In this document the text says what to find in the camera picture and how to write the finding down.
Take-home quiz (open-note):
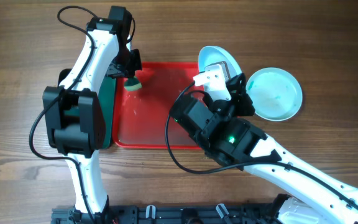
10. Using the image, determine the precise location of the dark green tray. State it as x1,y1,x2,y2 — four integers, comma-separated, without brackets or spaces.
52,77,116,157

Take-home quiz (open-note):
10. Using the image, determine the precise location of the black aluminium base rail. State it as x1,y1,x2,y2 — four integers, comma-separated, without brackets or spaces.
51,203,280,224

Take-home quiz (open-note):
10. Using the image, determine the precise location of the green yellow sponge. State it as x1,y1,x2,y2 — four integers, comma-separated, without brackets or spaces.
124,77,142,91

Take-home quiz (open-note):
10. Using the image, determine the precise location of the red plastic tray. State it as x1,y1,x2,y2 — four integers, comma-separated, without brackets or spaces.
111,62,198,149

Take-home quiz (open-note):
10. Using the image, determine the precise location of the white plate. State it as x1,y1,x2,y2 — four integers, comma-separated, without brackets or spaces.
198,46,242,78
246,67,303,122

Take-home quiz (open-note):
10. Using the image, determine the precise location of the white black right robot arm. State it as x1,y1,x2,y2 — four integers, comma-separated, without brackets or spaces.
193,72,358,223

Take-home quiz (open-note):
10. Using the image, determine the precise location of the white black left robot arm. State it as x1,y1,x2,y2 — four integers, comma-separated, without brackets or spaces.
41,17,142,223

